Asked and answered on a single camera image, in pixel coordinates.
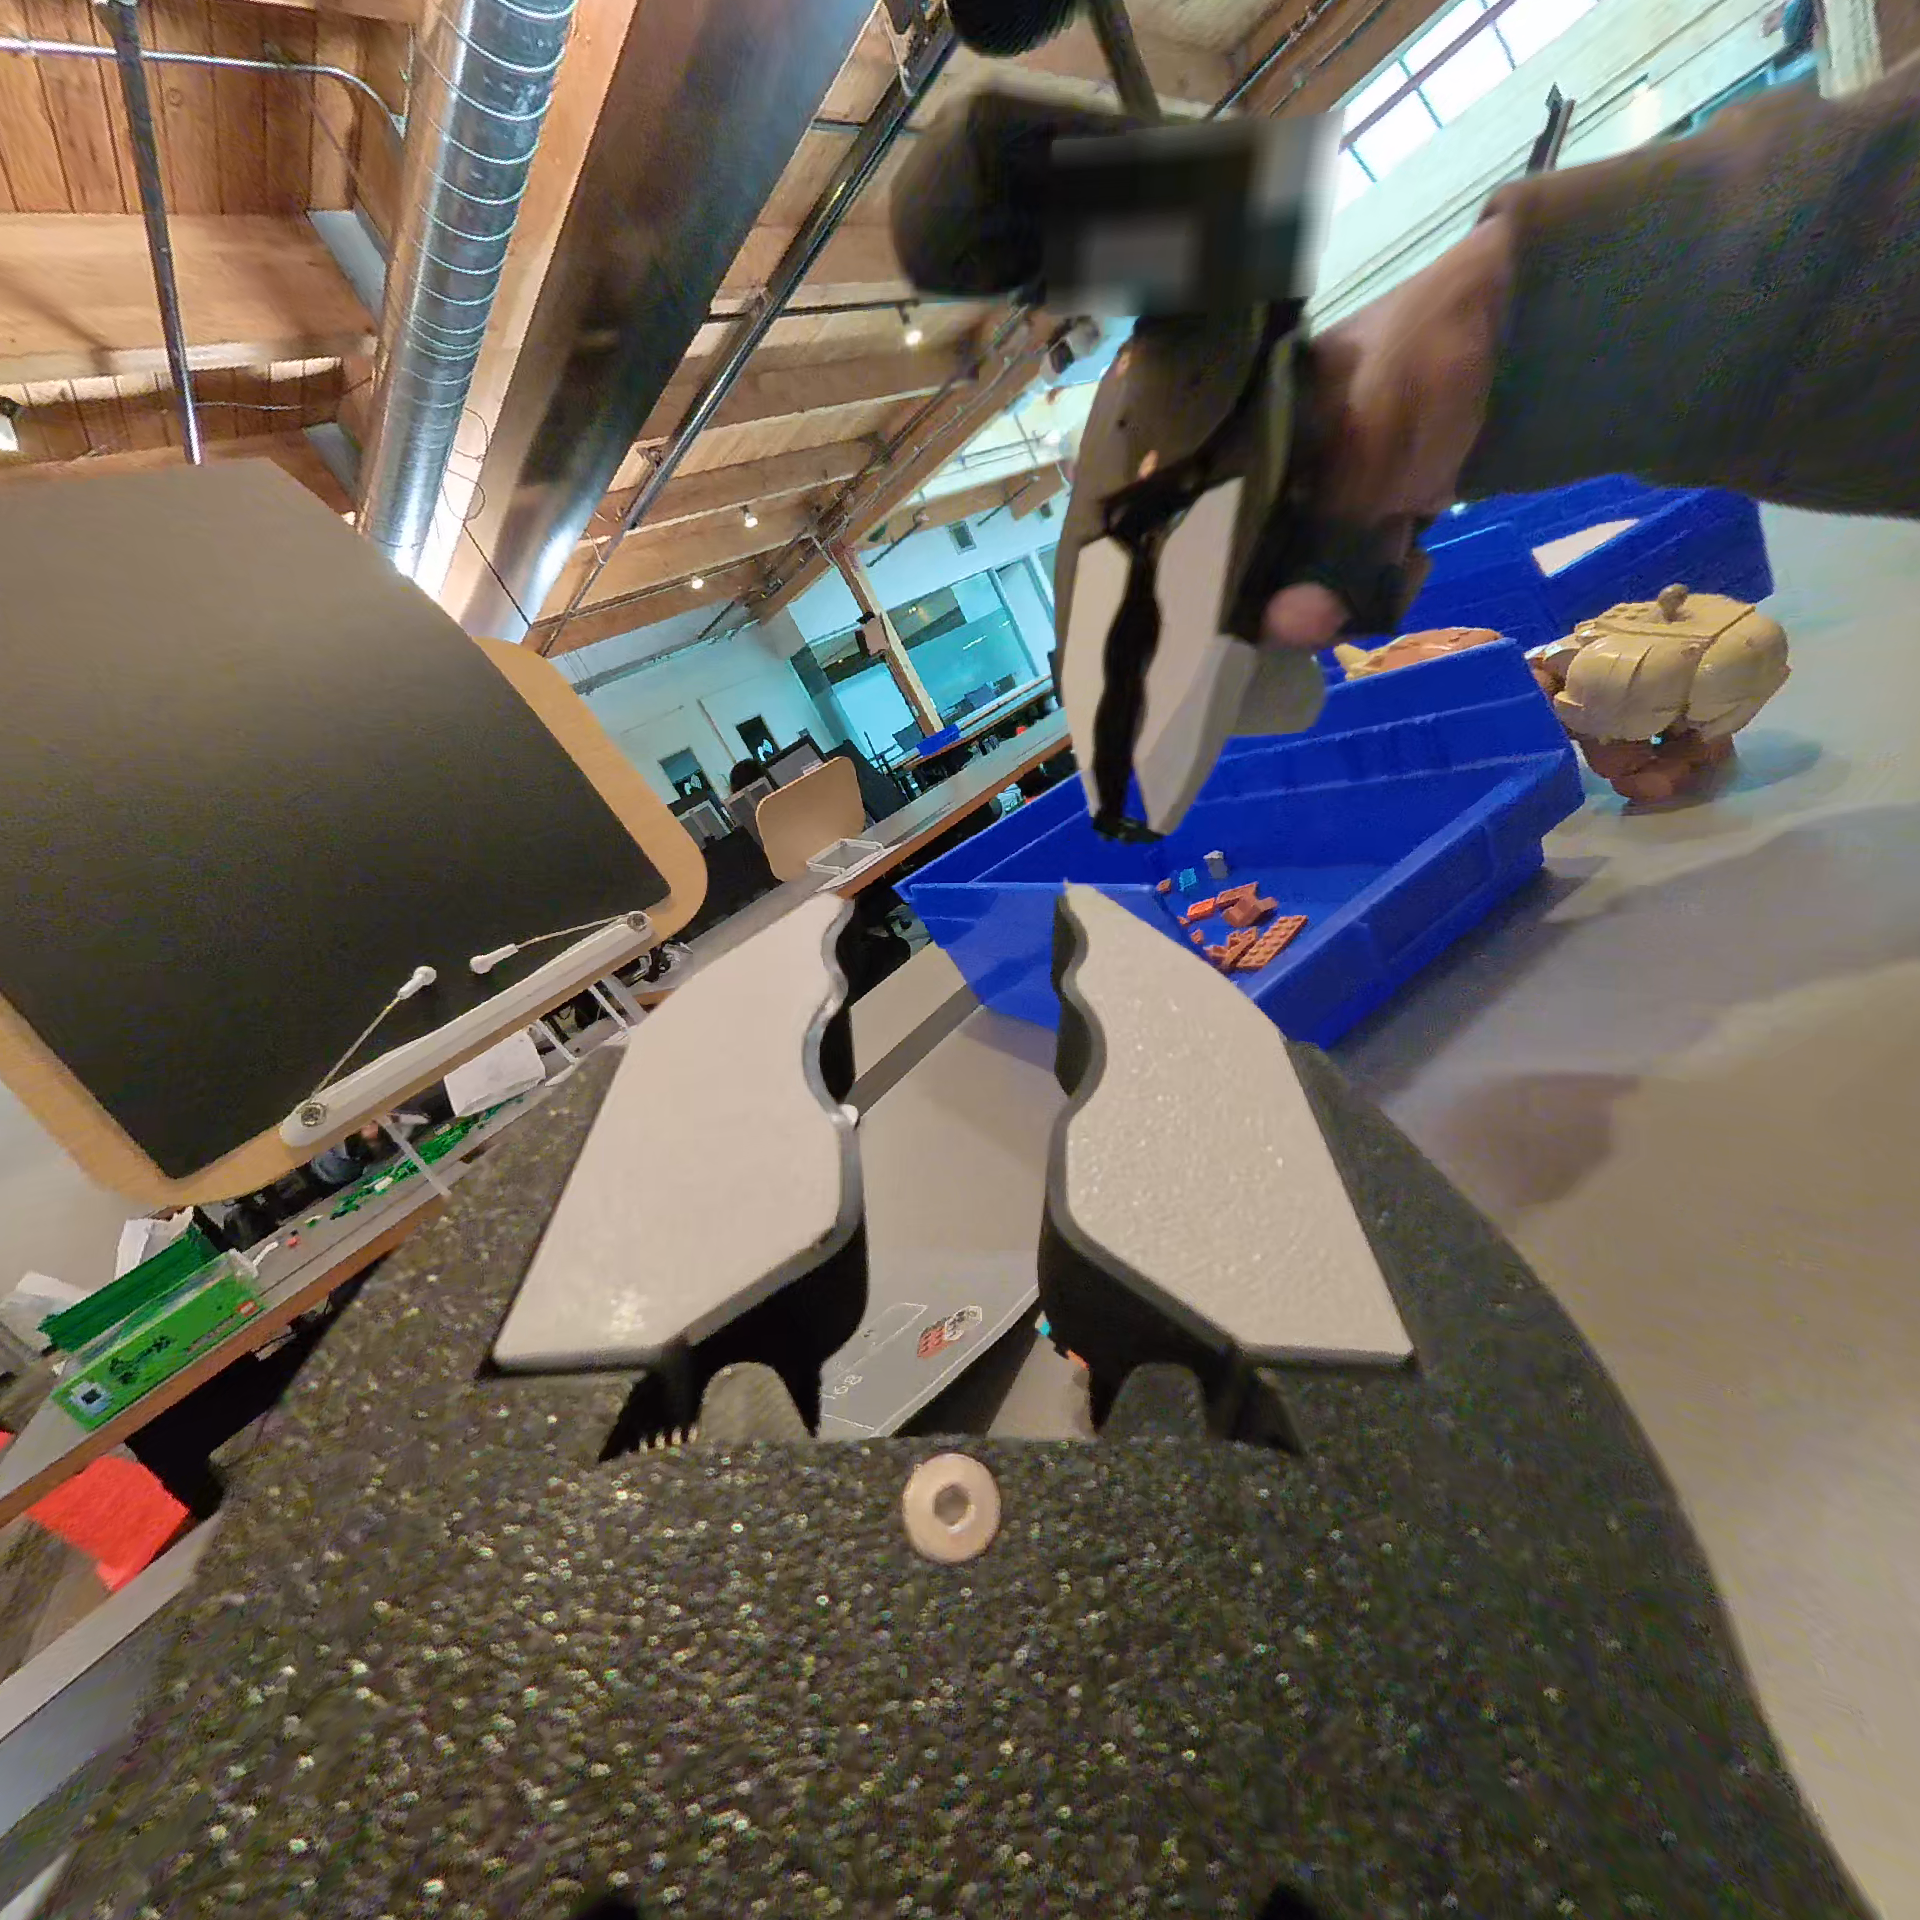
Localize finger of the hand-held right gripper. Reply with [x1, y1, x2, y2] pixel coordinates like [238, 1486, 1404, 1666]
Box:
[1129, 476, 1266, 837]
[1055, 532, 1165, 842]

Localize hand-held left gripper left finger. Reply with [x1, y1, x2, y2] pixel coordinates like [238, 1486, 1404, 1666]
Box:
[492, 890, 867, 1372]

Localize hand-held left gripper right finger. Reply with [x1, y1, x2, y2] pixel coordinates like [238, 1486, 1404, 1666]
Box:
[1048, 880, 1420, 1367]

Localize blue plastic bin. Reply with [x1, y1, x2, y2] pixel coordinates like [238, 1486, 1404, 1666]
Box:
[1410, 473, 1776, 661]
[897, 640, 1588, 1050]

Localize grey desk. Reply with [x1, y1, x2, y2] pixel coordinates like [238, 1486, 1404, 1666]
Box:
[659, 495, 1920, 1920]

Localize person's right hand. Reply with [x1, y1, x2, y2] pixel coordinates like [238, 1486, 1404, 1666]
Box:
[1265, 222, 1521, 647]

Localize black fuzzy microphone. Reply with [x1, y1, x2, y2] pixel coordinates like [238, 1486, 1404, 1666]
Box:
[949, 0, 1086, 56]

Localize black boom pole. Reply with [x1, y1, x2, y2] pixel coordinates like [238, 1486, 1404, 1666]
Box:
[1085, 0, 1170, 126]

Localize brown brick build piece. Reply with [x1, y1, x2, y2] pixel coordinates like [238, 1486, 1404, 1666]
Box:
[1333, 623, 1505, 685]

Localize scattered brown toy bricks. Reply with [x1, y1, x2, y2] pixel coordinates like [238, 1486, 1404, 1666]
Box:
[1156, 848, 1312, 976]

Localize grey instruction booklet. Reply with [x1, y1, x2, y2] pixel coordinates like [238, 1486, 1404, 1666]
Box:
[817, 1293, 1052, 1441]

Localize plywood chair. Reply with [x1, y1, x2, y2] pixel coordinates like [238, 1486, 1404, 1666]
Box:
[756, 756, 870, 890]

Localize tan brick figure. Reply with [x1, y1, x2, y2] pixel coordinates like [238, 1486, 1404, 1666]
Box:
[1528, 585, 1792, 806]

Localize black panel with plywood edge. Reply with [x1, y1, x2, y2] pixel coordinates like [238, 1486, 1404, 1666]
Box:
[0, 455, 711, 1212]

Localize green brick box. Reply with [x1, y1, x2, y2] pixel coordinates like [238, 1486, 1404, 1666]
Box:
[43, 1220, 269, 1428]

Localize red object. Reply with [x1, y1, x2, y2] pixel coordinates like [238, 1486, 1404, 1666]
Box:
[23, 1451, 199, 1593]

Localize silver ventilation duct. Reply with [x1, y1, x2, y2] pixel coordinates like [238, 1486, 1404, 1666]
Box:
[358, 0, 581, 585]

